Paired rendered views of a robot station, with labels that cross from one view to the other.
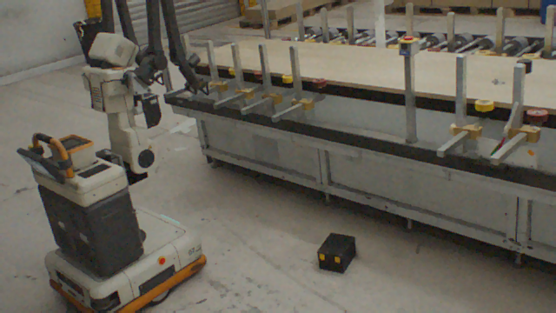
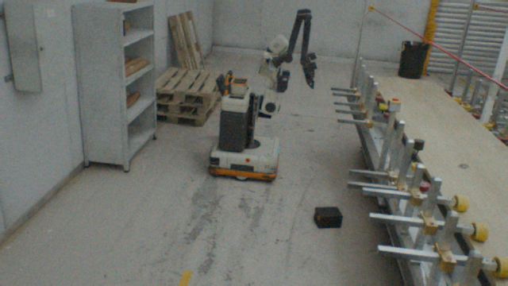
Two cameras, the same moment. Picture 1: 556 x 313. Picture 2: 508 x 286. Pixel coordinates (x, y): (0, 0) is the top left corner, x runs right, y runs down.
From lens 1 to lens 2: 209 cm
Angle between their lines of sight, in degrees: 45
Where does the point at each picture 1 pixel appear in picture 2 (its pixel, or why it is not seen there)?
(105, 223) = (227, 123)
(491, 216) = not seen: hidden behind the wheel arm
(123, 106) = (269, 75)
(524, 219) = not seen: hidden behind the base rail
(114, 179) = (239, 105)
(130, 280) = (228, 157)
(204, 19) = not seen: outside the picture
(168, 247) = (255, 156)
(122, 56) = (276, 48)
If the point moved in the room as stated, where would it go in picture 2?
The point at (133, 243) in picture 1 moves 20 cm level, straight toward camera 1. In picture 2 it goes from (237, 142) to (225, 148)
